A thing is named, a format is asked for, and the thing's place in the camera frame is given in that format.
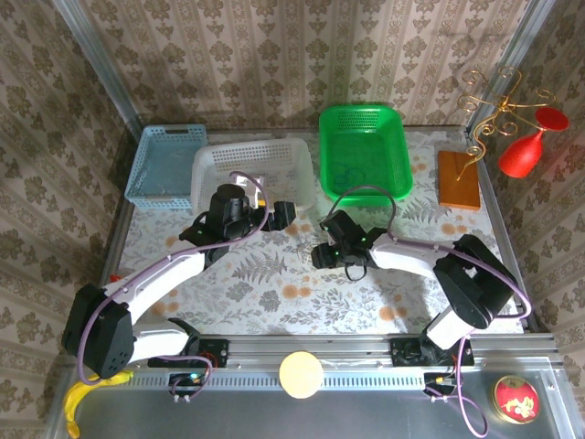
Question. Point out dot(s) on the white plastic basket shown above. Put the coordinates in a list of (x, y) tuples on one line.
[(256, 151)]

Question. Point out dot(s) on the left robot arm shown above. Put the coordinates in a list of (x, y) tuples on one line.
[(155, 279)]

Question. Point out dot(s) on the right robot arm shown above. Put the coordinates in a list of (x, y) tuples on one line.
[(411, 256)]

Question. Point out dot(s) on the floral tablecloth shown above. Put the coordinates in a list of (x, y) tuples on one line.
[(274, 297)]

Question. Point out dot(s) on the blue plastic basket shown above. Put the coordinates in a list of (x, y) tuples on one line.
[(160, 160)]

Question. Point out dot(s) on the green plastic basket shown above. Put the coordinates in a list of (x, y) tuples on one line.
[(365, 114)]

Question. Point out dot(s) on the wooden board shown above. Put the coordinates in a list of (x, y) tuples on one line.
[(459, 183)]

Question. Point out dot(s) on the pale yellow ball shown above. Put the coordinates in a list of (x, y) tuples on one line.
[(301, 375)]

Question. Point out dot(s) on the red wine glass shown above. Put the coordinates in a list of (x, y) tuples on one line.
[(521, 155)]

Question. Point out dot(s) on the round red tin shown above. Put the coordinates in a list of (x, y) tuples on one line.
[(516, 400)]

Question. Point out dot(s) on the yellow banana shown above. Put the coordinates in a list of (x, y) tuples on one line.
[(73, 402)]

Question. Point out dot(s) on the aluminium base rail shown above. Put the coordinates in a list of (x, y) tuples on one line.
[(311, 354)]

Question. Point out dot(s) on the aluminium frame post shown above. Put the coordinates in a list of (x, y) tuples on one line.
[(100, 68), (512, 64)]

